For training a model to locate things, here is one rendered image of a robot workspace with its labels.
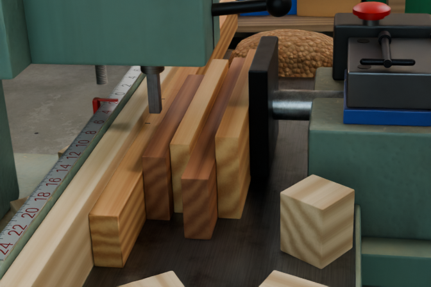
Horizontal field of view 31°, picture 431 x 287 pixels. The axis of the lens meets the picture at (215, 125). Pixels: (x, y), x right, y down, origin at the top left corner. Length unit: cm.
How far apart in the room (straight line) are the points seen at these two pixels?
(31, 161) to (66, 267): 45
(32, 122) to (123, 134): 257
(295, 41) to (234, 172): 33
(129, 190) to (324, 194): 13
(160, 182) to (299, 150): 16
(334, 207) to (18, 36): 26
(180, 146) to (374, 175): 14
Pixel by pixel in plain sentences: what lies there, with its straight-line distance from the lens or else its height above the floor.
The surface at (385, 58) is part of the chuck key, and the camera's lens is 56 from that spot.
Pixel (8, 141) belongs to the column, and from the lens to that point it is 80.
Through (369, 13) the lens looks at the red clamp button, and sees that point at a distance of 63.
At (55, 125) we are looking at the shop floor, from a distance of 310.
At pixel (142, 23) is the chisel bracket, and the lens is 57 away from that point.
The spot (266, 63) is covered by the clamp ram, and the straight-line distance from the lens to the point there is 59.
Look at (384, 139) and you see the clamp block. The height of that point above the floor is 95.
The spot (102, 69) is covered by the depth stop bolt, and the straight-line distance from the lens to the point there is 68.
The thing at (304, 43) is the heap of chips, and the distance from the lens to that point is 85.
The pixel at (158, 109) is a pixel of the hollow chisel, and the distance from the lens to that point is 62.
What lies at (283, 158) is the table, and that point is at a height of 90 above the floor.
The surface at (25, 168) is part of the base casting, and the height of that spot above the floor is 80.
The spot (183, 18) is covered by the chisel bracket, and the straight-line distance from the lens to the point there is 56.
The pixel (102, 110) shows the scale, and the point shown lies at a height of 96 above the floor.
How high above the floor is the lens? 119
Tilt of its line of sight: 23 degrees down
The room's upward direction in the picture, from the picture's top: 2 degrees counter-clockwise
